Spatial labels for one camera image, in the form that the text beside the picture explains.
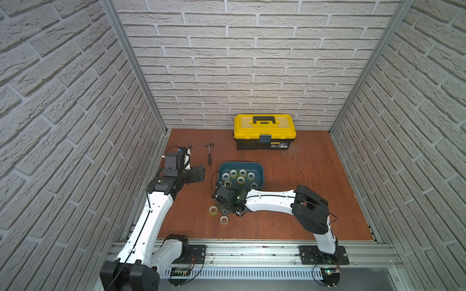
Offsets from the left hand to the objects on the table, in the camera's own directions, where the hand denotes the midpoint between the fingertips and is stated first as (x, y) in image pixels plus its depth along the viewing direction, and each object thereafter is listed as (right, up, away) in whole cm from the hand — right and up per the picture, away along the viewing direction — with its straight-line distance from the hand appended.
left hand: (196, 166), depth 79 cm
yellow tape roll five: (+21, -6, +19) cm, 29 cm away
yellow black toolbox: (+33, +17, +18) cm, 41 cm away
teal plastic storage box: (+28, -2, +18) cm, 34 cm away
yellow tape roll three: (+20, -9, +16) cm, 27 cm away
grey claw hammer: (+1, +4, +28) cm, 28 cm away
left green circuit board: (-5, -43, -6) cm, 43 cm away
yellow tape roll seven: (+12, -25, +4) cm, 28 cm away
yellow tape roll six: (+25, -7, +19) cm, 32 cm away
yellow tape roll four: (+13, -11, +16) cm, 23 cm away
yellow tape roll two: (+6, -22, +6) cm, 23 cm away
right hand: (+13, -19, +8) cm, 24 cm away
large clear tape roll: (+12, -7, +18) cm, 23 cm away
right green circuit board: (+56, -43, -9) cm, 71 cm away
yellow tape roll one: (+16, -6, +19) cm, 25 cm away
